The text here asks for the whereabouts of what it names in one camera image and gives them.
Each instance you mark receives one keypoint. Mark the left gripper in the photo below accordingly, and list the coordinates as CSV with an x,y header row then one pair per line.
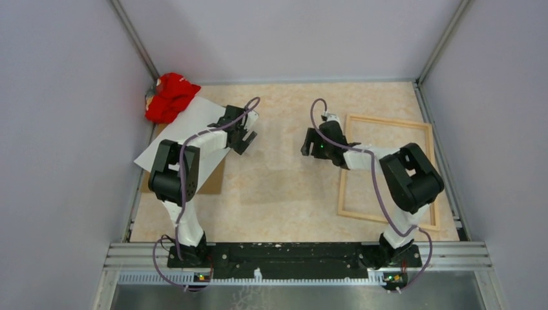
x,y
245,144

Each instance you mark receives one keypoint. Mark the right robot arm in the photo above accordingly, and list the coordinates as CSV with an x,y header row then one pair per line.
x,y
405,183

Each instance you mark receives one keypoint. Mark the printed photo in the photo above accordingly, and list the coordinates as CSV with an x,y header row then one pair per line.
x,y
196,117

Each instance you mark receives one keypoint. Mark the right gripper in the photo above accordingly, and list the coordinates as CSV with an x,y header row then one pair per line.
x,y
309,139

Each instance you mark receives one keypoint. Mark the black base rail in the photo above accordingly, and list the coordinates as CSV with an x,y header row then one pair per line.
x,y
291,261

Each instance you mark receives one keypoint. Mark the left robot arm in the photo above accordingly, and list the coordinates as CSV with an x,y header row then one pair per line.
x,y
176,170

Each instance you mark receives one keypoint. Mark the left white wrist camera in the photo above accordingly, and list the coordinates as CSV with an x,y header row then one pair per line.
x,y
250,119

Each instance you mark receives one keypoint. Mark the wooden picture frame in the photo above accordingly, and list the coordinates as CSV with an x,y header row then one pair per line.
x,y
421,166

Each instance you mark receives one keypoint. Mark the red cloth doll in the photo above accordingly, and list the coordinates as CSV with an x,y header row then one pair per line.
x,y
170,95

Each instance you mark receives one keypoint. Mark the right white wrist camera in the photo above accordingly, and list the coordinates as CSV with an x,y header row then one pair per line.
x,y
328,116

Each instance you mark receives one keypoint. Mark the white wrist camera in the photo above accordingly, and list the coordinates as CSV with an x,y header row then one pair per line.
x,y
328,116
250,119

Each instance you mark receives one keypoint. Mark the brown backing board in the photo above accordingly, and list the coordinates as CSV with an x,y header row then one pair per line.
x,y
211,172

